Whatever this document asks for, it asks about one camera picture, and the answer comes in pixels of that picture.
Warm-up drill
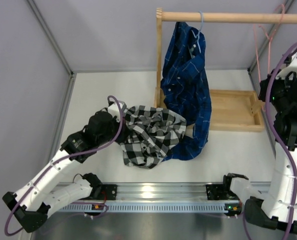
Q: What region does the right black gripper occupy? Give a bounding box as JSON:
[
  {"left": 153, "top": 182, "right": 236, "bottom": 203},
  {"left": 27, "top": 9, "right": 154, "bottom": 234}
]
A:
[{"left": 257, "top": 69, "right": 297, "bottom": 114}]

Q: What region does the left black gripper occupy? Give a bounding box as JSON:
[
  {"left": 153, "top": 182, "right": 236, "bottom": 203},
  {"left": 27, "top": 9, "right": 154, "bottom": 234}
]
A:
[{"left": 96, "top": 113, "right": 132, "bottom": 146}]

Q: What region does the black white checkered shirt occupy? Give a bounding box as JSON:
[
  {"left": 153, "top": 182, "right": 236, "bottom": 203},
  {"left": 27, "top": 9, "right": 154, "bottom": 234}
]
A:
[{"left": 118, "top": 105, "right": 187, "bottom": 169}]

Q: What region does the pink wire hanger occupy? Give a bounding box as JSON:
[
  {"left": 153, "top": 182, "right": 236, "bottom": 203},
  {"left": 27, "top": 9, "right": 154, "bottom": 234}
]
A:
[{"left": 252, "top": 3, "right": 286, "bottom": 84}]

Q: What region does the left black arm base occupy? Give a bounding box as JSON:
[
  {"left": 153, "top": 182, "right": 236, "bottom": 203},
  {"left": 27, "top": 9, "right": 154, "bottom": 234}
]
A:
[{"left": 85, "top": 184, "right": 118, "bottom": 201}]

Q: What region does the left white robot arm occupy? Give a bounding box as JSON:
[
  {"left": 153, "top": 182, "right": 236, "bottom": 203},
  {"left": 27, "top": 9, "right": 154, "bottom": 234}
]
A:
[{"left": 2, "top": 108, "right": 126, "bottom": 233}]

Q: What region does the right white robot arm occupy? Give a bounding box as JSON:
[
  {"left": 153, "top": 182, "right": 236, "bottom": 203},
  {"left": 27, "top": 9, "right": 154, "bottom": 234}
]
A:
[{"left": 221, "top": 70, "right": 297, "bottom": 235}]

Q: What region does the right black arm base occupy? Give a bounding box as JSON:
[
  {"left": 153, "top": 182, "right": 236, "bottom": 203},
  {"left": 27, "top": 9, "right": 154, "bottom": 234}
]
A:
[{"left": 205, "top": 184, "right": 237, "bottom": 201}]

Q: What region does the blue plaid shirt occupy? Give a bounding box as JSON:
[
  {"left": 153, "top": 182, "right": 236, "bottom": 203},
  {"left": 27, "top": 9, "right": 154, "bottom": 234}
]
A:
[{"left": 160, "top": 22, "right": 212, "bottom": 161}]

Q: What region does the wooden clothes rack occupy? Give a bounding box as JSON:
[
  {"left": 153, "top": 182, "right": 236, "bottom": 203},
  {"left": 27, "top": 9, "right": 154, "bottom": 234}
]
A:
[{"left": 154, "top": 8, "right": 297, "bottom": 132}]

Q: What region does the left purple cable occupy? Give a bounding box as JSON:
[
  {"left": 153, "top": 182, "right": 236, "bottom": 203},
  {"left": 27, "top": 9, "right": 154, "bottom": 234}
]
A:
[{"left": 4, "top": 94, "right": 127, "bottom": 236}]

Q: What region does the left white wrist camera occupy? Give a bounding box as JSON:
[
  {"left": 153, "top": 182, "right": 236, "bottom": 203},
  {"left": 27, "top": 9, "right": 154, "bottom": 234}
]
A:
[{"left": 107, "top": 100, "right": 127, "bottom": 123}]

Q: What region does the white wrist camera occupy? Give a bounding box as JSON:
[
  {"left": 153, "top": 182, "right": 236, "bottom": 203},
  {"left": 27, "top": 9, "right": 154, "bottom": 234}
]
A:
[
  {"left": 107, "top": 100, "right": 127, "bottom": 123},
  {"left": 275, "top": 53, "right": 297, "bottom": 80}
]

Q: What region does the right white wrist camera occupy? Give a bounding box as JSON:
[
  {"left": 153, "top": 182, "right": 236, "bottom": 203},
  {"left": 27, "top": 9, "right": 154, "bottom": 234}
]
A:
[{"left": 275, "top": 53, "right": 297, "bottom": 80}]

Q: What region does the aluminium mounting rail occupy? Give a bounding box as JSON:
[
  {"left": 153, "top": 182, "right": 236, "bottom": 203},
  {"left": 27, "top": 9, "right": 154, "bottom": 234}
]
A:
[{"left": 72, "top": 182, "right": 239, "bottom": 203}]

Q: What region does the right aluminium frame post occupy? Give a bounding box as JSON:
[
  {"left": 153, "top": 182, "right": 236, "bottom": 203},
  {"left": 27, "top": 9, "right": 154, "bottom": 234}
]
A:
[{"left": 247, "top": 0, "right": 296, "bottom": 74}]

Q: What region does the aluminium frame post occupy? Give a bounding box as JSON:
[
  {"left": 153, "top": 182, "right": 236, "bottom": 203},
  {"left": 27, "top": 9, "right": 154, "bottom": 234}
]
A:
[
  {"left": 247, "top": 0, "right": 296, "bottom": 74},
  {"left": 24, "top": 0, "right": 76, "bottom": 76}
]

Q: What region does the slotted grey cable duct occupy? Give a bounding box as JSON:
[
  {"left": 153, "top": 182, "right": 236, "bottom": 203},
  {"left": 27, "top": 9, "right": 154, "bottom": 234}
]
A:
[{"left": 59, "top": 202, "right": 231, "bottom": 214}]

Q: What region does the blue wire hanger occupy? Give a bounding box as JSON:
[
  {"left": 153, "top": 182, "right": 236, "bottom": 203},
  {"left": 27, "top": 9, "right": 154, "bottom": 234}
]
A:
[{"left": 192, "top": 11, "right": 204, "bottom": 53}]

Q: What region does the left aluminium frame post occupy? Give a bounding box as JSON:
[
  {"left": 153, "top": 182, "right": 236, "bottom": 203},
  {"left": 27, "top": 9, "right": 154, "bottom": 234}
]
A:
[{"left": 24, "top": 0, "right": 76, "bottom": 76}]

